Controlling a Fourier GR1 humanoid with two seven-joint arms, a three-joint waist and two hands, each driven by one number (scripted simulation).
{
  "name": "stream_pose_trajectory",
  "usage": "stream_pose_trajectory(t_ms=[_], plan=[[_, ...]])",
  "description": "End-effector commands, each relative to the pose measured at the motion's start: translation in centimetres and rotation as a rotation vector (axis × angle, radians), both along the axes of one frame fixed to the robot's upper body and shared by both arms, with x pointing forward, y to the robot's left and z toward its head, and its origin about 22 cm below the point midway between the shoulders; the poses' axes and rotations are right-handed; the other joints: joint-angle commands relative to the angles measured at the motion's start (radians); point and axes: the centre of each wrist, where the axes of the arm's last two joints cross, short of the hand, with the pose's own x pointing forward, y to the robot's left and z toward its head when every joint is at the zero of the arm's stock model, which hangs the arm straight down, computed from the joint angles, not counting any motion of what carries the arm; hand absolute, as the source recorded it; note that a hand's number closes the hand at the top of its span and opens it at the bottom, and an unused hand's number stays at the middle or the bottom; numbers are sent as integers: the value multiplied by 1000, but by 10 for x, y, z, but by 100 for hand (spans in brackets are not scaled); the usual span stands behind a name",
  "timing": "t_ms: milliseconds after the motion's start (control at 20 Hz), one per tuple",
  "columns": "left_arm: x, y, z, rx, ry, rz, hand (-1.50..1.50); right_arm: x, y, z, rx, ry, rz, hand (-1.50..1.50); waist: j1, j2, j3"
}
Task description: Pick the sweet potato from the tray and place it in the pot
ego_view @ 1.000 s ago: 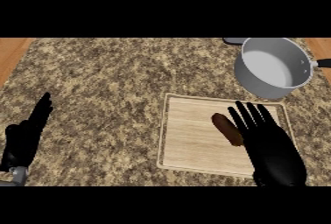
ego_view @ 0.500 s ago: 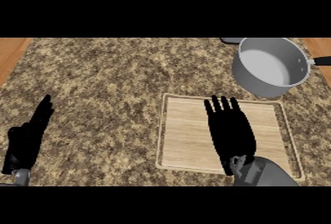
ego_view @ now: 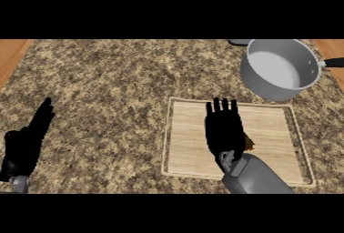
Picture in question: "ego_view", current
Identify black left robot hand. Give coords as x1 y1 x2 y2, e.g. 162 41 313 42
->
0 96 56 183

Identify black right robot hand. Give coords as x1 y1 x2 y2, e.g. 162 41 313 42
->
204 96 247 174

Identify pale wooden tray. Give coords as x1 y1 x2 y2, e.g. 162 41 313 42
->
160 96 317 189

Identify brown sweet potato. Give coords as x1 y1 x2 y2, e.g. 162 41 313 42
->
244 135 257 152

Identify dark grey object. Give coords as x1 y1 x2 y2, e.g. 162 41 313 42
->
227 38 254 47

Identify grey pot with black handle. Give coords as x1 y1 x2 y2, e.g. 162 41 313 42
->
239 38 344 102

